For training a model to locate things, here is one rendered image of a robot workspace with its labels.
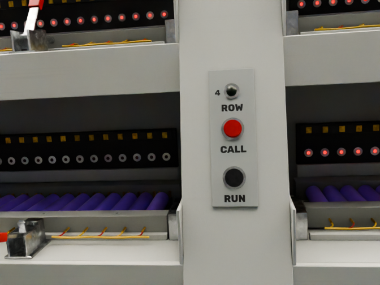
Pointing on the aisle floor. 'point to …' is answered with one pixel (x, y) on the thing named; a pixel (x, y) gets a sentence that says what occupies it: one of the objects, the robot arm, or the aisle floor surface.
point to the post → (228, 251)
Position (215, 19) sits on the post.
